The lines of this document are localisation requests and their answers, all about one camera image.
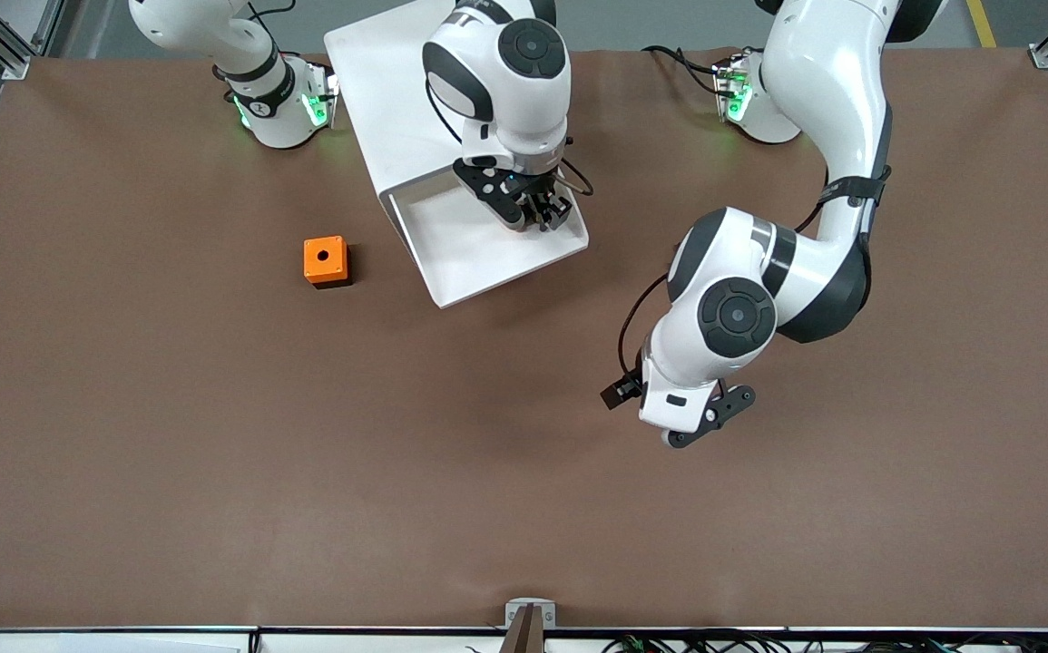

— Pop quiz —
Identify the white drawer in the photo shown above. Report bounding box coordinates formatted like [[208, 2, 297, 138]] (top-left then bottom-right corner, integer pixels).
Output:
[[385, 168, 591, 309]]

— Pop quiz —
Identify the white drawer cabinet housing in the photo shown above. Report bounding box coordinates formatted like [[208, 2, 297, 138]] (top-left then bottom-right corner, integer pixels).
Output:
[[323, 0, 524, 205]]

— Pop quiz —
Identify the brown table cover sheet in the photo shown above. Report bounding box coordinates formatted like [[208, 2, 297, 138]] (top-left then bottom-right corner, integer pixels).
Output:
[[0, 45, 1048, 631]]

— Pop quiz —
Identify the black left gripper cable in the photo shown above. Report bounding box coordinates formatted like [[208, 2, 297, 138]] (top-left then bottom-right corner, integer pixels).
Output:
[[617, 272, 674, 377]]

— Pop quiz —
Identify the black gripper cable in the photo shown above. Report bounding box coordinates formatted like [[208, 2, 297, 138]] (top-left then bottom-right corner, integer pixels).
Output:
[[558, 156, 595, 199], [617, 272, 674, 377]]

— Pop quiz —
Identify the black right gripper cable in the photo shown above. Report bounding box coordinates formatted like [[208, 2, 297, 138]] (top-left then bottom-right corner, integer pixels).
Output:
[[558, 156, 595, 199]]

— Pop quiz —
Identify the black left base cable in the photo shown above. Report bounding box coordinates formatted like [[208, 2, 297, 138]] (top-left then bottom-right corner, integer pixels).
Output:
[[642, 44, 726, 96]]

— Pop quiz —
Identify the black base cable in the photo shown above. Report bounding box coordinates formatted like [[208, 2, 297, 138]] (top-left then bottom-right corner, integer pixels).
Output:
[[642, 44, 726, 96], [242, 5, 302, 57]]

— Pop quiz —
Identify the orange black button enclosure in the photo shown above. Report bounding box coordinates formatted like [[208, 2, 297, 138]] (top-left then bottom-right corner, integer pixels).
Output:
[[303, 236, 353, 289]]

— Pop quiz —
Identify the grey metal edge bracket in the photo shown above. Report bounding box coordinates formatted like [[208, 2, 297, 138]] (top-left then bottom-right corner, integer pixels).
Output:
[[504, 598, 557, 629]]

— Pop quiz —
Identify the tangled black cable bundle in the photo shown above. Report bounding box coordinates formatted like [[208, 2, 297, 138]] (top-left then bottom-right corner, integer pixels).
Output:
[[465, 630, 1048, 653]]

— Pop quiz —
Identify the black right base cable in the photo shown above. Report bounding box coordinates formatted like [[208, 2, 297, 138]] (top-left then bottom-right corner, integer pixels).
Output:
[[242, 5, 302, 57]]

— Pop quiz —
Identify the white table edge rail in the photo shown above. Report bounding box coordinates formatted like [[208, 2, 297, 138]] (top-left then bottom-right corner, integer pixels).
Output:
[[0, 628, 1048, 653]]

